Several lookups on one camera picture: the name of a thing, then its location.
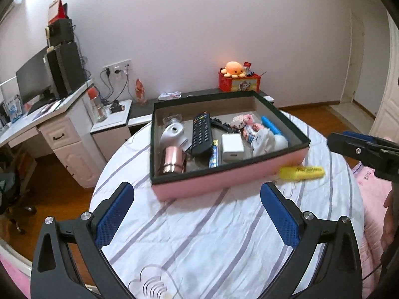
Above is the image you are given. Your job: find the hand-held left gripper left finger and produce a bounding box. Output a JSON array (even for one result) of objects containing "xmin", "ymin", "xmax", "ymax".
[{"xmin": 30, "ymin": 181, "xmax": 135, "ymax": 299}]

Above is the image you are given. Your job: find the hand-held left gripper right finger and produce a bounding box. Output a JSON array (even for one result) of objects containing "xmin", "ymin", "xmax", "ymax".
[{"xmin": 260, "ymin": 181, "xmax": 364, "ymax": 299}]

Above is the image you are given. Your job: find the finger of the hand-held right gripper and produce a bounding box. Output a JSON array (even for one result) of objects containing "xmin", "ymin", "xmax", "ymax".
[
  {"xmin": 327, "ymin": 132, "xmax": 383, "ymax": 169},
  {"xmin": 343, "ymin": 131, "xmax": 399, "ymax": 150}
]

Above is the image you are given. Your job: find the yellow highlighter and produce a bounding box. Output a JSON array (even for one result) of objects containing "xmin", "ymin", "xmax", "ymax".
[{"xmin": 278, "ymin": 166, "xmax": 325, "ymax": 181}]

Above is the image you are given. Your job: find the white plush toy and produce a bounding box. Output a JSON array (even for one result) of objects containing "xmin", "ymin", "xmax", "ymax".
[{"xmin": 252, "ymin": 129, "xmax": 289, "ymax": 158}]

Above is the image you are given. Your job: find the rose gold metal cylinder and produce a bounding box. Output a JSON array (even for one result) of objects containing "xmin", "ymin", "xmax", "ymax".
[{"xmin": 159, "ymin": 146, "xmax": 187, "ymax": 175}]

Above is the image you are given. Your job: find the white power adapter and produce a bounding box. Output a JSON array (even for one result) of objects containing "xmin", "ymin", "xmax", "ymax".
[{"xmin": 221, "ymin": 133, "xmax": 244, "ymax": 162}]

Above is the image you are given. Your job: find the pink storage box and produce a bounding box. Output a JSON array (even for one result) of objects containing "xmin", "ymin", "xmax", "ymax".
[{"xmin": 150, "ymin": 91, "xmax": 311, "ymax": 202}]

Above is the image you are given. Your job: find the blue highlighter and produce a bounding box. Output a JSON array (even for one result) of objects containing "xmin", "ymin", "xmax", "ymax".
[{"xmin": 261, "ymin": 116, "xmax": 284, "ymax": 138}]

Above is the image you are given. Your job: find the pink brick block figure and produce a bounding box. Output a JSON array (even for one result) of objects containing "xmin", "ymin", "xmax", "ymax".
[{"xmin": 242, "ymin": 124, "xmax": 265, "ymax": 145}]

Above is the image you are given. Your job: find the blue metal tin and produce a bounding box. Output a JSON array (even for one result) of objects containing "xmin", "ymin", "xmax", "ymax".
[{"xmin": 208, "ymin": 140, "xmax": 220, "ymax": 168}]

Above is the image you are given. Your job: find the white handheld device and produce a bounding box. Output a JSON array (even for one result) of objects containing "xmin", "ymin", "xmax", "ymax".
[{"xmin": 159, "ymin": 123, "xmax": 191, "ymax": 153}]

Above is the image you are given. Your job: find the black toothed headband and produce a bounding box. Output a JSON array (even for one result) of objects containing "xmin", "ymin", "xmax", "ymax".
[{"xmin": 209, "ymin": 116, "xmax": 237, "ymax": 134}]

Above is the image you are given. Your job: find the black remote control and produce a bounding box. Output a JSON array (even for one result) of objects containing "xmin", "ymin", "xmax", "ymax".
[{"xmin": 191, "ymin": 110, "xmax": 215, "ymax": 156}]

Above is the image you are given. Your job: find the person's right hand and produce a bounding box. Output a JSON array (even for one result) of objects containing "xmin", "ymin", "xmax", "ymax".
[{"xmin": 381, "ymin": 189, "xmax": 398, "ymax": 248}]

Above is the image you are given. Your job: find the pink printed bedsheet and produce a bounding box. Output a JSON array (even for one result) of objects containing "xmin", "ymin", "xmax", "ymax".
[{"xmin": 351, "ymin": 137, "xmax": 399, "ymax": 299}]

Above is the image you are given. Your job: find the white wardrobe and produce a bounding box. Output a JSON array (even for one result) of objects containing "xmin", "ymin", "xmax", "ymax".
[{"xmin": 368, "ymin": 9, "xmax": 399, "ymax": 134}]

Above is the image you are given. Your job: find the white nightstand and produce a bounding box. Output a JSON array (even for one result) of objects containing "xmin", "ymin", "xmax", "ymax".
[{"xmin": 90, "ymin": 100, "xmax": 133, "ymax": 162}]

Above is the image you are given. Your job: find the white door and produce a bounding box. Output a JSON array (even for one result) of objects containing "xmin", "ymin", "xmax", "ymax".
[{"xmin": 340, "ymin": 9, "xmax": 365, "ymax": 103}]

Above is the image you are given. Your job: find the white desk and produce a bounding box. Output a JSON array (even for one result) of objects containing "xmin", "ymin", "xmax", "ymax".
[{"xmin": 0, "ymin": 79, "xmax": 108, "ymax": 189}]

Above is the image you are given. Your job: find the black office chair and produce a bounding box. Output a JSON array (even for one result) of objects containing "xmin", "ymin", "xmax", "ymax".
[{"xmin": 0, "ymin": 152, "xmax": 36, "ymax": 234}]

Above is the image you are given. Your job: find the clear bottle red lid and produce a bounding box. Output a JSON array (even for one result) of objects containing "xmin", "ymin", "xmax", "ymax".
[{"xmin": 87, "ymin": 87, "xmax": 108, "ymax": 123}]

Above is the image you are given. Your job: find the pink blanket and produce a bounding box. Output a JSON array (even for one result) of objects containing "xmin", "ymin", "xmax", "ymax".
[{"xmin": 0, "ymin": 249, "xmax": 100, "ymax": 299}]

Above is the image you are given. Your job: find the orange figurine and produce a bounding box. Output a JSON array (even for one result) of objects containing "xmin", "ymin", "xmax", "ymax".
[{"xmin": 135, "ymin": 78, "xmax": 147, "ymax": 104}]

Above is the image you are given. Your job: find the red toy storage box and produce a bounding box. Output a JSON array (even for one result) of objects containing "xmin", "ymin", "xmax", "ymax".
[{"xmin": 218, "ymin": 70, "xmax": 262, "ymax": 92}]

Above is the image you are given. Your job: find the crumpled white wrapper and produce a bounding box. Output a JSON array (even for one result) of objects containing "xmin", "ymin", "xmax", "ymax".
[{"xmin": 157, "ymin": 91, "xmax": 183, "ymax": 101}]

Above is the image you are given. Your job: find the black keyboard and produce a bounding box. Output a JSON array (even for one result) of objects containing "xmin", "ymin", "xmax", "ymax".
[{"xmin": 27, "ymin": 98, "xmax": 61, "ymax": 116}]

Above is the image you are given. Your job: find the orange octopus plush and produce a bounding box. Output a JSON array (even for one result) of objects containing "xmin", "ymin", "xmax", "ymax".
[{"xmin": 221, "ymin": 61, "xmax": 247, "ymax": 78}]

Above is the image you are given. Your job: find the blue white box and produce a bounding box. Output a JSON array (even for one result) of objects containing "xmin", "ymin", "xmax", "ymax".
[{"xmin": 6, "ymin": 96, "xmax": 23, "ymax": 122}]

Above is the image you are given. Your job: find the black computer tower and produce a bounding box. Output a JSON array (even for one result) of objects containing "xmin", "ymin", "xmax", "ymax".
[{"xmin": 45, "ymin": 42, "xmax": 86, "ymax": 98}]

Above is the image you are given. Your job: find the black computer monitor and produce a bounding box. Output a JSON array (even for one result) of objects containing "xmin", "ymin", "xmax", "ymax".
[{"xmin": 15, "ymin": 46, "xmax": 55, "ymax": 106}]

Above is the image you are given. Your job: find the black speaker box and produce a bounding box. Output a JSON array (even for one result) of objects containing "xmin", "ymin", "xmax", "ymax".
[{"xmin": 47, "ymin": 19, "xmax": 74, "ymax": 47}]

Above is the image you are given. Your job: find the red desk calendar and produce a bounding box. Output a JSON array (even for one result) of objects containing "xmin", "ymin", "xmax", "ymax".
[{"xmin": 48, "ymin": 0, "xmax": 68, "ymax": 24}]

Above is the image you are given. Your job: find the black power plug cable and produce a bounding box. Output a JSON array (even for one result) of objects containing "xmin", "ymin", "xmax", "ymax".
[{"xmin": 100, "ymin": 68, "xmax": 130, "ymax": 105}]

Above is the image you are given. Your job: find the wall power socket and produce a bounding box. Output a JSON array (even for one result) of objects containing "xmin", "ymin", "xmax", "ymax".
[{"xmin": 103, "ymin": 59, "xmax": 132, "ymax": 75}]

